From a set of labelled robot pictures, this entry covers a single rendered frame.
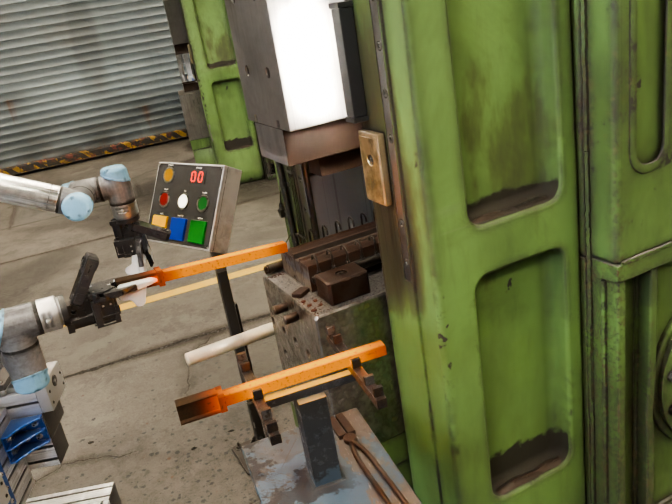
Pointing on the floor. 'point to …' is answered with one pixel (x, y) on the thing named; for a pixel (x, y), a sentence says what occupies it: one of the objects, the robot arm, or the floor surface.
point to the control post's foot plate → (242, 453)
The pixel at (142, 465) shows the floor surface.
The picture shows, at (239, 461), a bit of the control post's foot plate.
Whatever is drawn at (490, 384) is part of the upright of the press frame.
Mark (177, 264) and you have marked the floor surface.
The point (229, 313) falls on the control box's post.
